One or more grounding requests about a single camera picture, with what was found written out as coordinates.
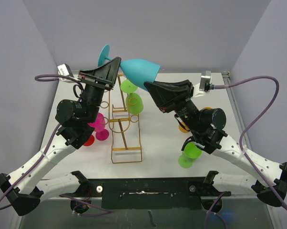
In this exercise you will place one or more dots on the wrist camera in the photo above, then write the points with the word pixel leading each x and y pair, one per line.
pixel 65 70
pixel 205 85

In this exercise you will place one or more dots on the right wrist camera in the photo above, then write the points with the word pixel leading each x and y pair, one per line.
pixel 205 85

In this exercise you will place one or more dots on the red goblet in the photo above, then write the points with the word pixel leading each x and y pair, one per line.
pixel 90 141

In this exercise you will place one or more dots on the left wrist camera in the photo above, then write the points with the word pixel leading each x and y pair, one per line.
pixel 65 70

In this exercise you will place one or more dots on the gold wire glass rack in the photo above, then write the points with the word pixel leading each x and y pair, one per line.
pixel 124 127

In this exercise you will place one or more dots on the light green goblet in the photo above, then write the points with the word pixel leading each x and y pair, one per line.
pixel 133 101

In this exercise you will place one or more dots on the magenta goblet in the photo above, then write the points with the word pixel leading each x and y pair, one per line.
pixel 101 133

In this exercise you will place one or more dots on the cyan goblet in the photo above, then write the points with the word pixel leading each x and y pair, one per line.
pixel 134 69

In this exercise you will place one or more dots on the green goblet front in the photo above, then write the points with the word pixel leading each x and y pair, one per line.
pixel 190 153

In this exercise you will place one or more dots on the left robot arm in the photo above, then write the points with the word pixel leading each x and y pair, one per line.
pixel 25 187

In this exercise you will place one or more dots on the orange goblet left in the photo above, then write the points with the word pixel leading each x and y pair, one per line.
pixel 183 128

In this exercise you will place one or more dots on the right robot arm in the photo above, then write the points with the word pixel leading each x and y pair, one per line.
pixel 265 178

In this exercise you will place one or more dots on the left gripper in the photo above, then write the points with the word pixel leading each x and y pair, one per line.
pixel 106 75

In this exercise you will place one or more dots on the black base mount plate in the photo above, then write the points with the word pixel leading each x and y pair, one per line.
pixel 148 193

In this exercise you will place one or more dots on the clear wine glass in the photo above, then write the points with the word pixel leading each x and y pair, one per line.
pixel 137 83

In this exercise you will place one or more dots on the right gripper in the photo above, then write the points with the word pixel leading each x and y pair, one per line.
pixel 165 93

